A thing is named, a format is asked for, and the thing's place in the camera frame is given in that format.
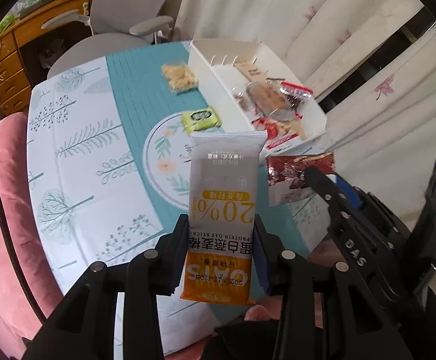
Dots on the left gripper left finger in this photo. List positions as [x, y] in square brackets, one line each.
[82, 326]

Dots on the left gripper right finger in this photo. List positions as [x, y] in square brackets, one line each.
[325, 313]

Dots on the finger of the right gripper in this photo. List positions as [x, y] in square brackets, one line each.
[349, 191]
[322, 185]

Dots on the dark red chocolate snack pack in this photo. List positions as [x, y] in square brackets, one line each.
[286, 180]

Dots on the red white triangular snack bag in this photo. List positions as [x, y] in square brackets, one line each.
[280, 135]

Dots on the red strip snack pack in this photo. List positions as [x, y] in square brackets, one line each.
[295, 94]

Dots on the orange oat stick bar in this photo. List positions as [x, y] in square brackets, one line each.
[223, 187]

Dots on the orange pastry clear pack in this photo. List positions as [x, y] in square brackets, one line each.
[270, 101]

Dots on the beige soda cracker pack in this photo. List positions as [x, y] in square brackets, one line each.
[250, 71]

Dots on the green rice cake pack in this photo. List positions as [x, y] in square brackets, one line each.
[199, 120]

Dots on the brown nut cluster pack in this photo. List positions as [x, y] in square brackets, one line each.
[243, 101]

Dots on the person's right hand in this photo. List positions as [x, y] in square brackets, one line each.
[326, 253]

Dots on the white floral curtain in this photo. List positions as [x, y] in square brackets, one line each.
[383, 133]

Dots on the white plastic storage bin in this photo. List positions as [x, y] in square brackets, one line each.
[212, 60]

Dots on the tree pattern tablecloth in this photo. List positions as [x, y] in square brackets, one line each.
[108, 158]

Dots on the grey office chair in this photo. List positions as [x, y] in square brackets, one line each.
[116, 25]

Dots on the wooden desk with drawers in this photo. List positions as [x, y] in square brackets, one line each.
[27, 50]

